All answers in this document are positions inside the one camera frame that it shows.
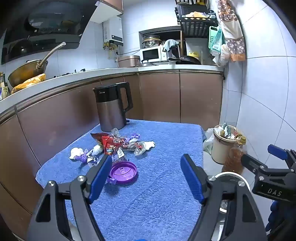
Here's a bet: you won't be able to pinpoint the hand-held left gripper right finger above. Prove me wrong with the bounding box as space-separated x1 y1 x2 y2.
180 153 269 241

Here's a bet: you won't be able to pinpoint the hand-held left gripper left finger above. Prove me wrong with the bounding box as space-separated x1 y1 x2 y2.
26 154 113 241

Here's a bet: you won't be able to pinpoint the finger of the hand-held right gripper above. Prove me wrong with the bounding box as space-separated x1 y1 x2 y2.
268 144 296 164
240 153 266 174

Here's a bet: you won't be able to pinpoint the purple candy wrapper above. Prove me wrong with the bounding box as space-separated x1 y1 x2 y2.
75 149 93 163

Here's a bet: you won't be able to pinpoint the person's right hand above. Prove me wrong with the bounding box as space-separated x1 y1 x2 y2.
265 200 283 233

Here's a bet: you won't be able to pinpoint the cooking oil bottle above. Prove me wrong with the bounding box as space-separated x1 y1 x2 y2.
222 136 247 175

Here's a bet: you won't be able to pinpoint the small white blue carton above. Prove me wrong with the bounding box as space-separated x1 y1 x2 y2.
87 155 100 168

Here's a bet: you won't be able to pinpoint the purple plastic lid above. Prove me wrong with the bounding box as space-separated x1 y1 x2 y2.
109 161 139 185

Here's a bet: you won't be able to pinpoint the cream waste bin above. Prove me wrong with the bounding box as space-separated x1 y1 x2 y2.
211 125 243 164

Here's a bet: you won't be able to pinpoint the bright red snack wrapper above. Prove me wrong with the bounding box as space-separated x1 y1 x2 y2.
101 136 124 155

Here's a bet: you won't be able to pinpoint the crumpled white tissue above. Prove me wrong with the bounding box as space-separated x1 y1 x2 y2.
69 147 84 160

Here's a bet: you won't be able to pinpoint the pile of packaging scraps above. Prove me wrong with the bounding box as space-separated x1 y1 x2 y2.
217 123 244 141

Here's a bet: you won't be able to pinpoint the dark red snack wrapper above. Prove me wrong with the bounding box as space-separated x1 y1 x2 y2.
90 132 109 145

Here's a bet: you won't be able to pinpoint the clear wrapper with red print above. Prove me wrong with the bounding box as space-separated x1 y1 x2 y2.
119 137 139 151

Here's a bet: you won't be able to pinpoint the blue terry towel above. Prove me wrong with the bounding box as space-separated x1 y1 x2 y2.
36 119 204 241

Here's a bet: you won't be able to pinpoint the clear wrapper with white paper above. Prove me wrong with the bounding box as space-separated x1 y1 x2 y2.
134 140 155 156

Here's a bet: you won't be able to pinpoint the dark electric kettle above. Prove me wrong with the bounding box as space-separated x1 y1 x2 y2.
92 82 134 132

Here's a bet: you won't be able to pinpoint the hanging white plastic bag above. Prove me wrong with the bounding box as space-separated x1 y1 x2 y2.
217 44 232 68

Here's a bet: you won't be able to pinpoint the gas stove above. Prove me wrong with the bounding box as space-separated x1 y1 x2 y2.
52 68 87 78

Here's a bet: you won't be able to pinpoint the black frying pan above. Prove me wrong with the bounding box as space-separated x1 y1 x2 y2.
169 55 202 65

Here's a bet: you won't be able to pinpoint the yellow snack bag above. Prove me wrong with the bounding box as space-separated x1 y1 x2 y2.
11 73 46 94

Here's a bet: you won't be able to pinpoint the brown rice cooker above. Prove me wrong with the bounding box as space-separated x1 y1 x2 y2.
118 55 141 68

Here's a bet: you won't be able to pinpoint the green packet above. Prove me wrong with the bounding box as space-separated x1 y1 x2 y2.
208 25 226 55

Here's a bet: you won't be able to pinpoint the floral apron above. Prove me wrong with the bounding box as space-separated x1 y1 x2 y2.
217 0 246 62

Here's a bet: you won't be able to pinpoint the white microwave oven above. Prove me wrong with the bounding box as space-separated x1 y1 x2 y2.
140 45 168 64

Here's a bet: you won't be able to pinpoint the condiment bottle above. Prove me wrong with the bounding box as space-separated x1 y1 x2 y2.
0 72 9 101

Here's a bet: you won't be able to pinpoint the light blue cloth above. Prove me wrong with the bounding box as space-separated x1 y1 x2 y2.
162 39 180 52

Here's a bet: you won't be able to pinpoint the stacked steel pots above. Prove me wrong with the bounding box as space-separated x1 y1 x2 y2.
142 34 162 49

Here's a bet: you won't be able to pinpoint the black range hood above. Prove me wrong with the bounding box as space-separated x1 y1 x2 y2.
1 0 98 65

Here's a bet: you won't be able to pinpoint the black dish rack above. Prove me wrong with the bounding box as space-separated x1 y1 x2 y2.
174 0 219 58

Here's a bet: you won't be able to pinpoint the white water heater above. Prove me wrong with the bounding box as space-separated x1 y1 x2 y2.
103 16 124 46

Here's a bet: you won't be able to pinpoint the brass wok with steel handle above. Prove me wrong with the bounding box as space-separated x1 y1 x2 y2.
8 42 66 88

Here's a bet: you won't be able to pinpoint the brown wall cabinet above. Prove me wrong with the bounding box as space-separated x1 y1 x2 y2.
90 0 124 24

